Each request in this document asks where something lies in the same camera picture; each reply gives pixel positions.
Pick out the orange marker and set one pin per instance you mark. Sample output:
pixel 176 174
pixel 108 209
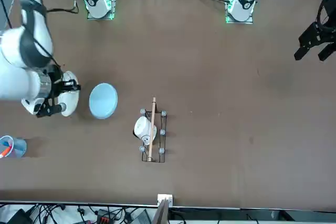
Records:
pixel 5 152

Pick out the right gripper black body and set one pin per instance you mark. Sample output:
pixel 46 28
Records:
pixel 57 85

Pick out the black power adapter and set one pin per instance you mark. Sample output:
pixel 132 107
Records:
pixel 19 216

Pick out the orange black connector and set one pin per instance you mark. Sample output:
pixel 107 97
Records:
pixel 103 216

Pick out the white plate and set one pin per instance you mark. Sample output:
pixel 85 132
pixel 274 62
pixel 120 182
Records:
pixel 69 103

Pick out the white mug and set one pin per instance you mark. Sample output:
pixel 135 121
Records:
pixel 143 128

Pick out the blue plate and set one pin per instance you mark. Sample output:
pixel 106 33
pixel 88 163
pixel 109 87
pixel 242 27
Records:
pixel 103 100

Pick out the white bracket block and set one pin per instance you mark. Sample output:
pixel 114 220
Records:
pixel 165 199

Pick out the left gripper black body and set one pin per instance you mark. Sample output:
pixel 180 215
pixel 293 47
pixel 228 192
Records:
pixel 331 11

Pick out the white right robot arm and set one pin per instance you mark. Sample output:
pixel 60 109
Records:
pixel 15 85

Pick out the light blue pen cup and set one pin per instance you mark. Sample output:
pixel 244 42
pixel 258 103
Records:
pixel 18 146

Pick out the blue marker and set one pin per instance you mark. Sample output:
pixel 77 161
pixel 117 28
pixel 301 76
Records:
pixel 5 143

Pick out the grey power adapter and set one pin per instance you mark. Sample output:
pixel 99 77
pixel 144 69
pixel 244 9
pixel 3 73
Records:
pixel 143 217

